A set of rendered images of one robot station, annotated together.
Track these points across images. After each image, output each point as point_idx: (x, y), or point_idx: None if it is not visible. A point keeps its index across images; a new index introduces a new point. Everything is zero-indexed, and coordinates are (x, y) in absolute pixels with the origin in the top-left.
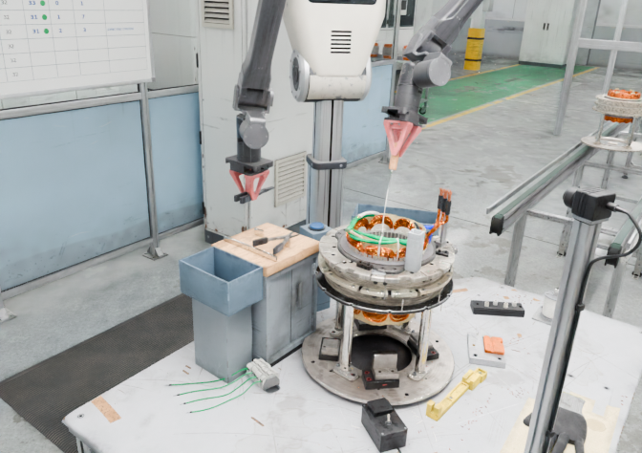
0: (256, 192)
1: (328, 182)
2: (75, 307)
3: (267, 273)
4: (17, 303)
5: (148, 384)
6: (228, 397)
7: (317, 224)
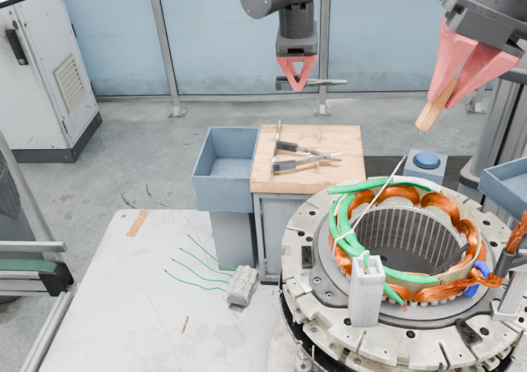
0: (299, 82)
1: (512, 102)
2: (372, 126)
3: (252, 188)
4: (340, 105)
5: (181, 224)
6: (203, 282)
7: (428, 157)
